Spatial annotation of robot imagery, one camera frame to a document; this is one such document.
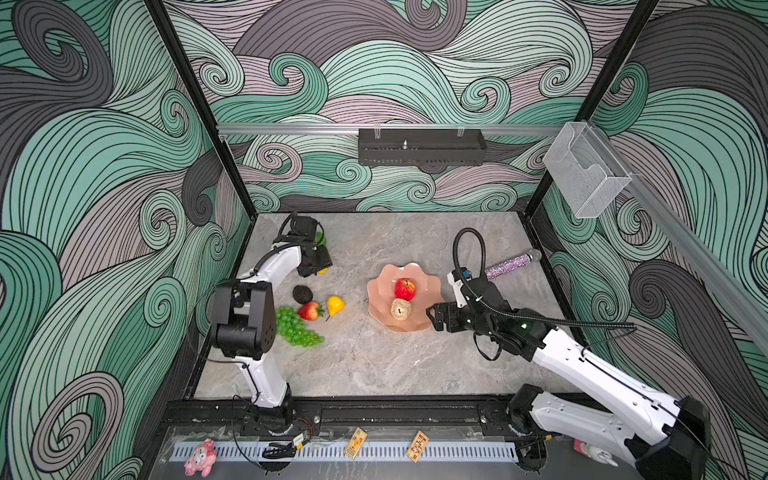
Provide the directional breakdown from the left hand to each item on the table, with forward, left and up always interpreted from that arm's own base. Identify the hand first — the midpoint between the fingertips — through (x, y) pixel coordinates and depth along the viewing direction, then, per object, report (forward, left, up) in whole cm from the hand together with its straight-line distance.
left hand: (324, 261), depth 95 cm
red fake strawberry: (-16, +2, -4) cm, 17 cm away
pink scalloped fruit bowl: (-8, -19, -6) cm, 21 cm away
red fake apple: (-9, -26, -1) cm, 27 cm away
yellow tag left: (-48, -13, -7) cm, 50 cm away
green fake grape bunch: (-21, +7, -5) cm, 23 cm away
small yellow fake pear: (-13, -4, -5) cm, 15 cm away
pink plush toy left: (-52, +21, -5) cm, 56 cm away
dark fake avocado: (-11, +6, -3) cm, 13 cm away
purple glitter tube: (+3, -64, -4) cm, 64 cm away
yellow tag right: (-48, -28, -6) cm, 56 cm away
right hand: (-20, -34, +8) cm, 40 cm away
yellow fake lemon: (-7, 0, +4) cm, 8 cm away
